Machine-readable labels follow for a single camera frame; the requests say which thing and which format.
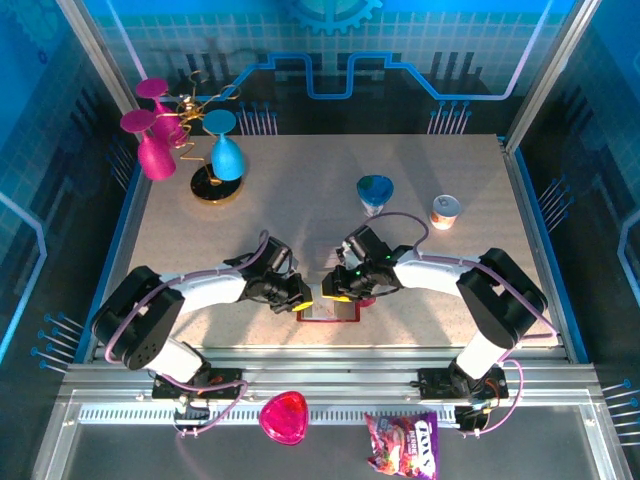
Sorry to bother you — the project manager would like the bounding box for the red card holder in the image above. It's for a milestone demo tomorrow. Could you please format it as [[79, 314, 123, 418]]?
[[295, 294, 377, 325]]

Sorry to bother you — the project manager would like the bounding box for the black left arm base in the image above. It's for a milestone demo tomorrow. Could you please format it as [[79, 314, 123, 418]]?
[[152, 367, 246, 401]]

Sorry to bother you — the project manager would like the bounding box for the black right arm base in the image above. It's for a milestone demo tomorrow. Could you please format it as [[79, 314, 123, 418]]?
[[417, 367, 510, 401]]

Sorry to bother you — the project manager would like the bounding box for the blue heart-shaped cup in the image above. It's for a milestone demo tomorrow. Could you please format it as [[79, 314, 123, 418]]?
[[356, 174, 395, 220]]

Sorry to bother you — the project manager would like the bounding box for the small pull-tab tin can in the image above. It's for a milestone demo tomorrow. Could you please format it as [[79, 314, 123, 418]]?
[[430, 194, 461, 231]]

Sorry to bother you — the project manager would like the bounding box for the pink heart-shaped bowl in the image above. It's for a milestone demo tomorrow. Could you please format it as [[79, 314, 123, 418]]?
[[258, 391, 310, 446]]

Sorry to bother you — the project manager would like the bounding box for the blue wine glass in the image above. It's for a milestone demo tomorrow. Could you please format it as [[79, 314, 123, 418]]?
[[202, 109, 247, 182]]

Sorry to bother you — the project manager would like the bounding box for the small black connector board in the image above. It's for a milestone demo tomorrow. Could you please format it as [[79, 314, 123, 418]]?
[[172, 394, 211, 439], [453, 402, 494, 437]]

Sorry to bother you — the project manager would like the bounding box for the purple snack bag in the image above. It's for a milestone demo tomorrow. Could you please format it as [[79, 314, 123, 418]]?
[[363, 409, 440, 480]]

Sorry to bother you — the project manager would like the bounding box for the pink wine glass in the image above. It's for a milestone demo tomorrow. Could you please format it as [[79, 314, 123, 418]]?
[[119, 109, 178, 182], [135, 78, 190, 147]]

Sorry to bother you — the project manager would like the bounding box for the aluminium frame cross rail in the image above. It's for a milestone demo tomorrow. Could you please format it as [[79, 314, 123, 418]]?
[[59, 344, 601, 407]]

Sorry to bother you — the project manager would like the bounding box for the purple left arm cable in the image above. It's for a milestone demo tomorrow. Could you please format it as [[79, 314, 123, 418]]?
[[102, 229, 271, 439]]

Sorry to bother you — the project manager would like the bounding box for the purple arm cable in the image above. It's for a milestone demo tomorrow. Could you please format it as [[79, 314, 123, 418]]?
[[359, 212, 559, 440], [102, 229, 271, 439]]

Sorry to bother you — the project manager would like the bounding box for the white slotted cable duct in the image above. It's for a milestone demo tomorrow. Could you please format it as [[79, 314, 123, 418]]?
[[78, 403, 459, 426]]

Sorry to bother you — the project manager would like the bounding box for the gold wire glass rack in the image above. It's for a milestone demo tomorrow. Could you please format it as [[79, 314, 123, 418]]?
[[158, 69, 245, 204]]

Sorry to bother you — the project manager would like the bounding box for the aluminium table side rail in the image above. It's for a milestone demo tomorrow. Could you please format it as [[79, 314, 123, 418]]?
[[499, 134, 591, 364], [74, 159, 154, 364]]

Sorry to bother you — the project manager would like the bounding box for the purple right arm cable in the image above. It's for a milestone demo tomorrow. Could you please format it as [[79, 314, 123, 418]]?
[[359, 212, 559, 440]]

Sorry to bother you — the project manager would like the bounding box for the aluminium frame post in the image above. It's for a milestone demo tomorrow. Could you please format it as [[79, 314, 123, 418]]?
[[55, 0, 146, 141], [502, 0, 604, 151]]

